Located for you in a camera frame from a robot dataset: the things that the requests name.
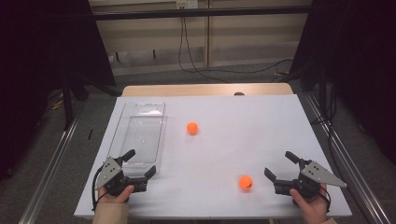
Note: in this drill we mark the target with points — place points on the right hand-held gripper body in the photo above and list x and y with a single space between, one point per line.
317 174

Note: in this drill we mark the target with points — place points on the clear plastic container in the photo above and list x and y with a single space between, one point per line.
138 130

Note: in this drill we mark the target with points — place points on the small black stick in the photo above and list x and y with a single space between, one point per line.
90 133

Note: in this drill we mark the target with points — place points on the person's right hand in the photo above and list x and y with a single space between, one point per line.
313 208

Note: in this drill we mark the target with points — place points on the aluminium rail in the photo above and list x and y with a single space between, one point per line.
48 177
330 137

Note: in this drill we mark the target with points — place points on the white wall socket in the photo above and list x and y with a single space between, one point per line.
186 3

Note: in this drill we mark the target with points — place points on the wooden table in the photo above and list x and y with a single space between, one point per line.
186 90

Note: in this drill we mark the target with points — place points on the black metal stand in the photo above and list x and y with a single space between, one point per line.
67 105

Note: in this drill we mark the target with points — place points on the black curtain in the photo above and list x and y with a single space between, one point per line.
37 62
358 62

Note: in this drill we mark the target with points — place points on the white board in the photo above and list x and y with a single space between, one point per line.
233 149

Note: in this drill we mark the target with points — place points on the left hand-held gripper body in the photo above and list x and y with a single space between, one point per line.
108 172

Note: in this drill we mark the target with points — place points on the orange ball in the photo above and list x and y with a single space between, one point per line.
245 182
192 128

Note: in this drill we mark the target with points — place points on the black horizontal bar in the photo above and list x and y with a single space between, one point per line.
186 13

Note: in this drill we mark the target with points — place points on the person's left hand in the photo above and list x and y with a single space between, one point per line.
116 199

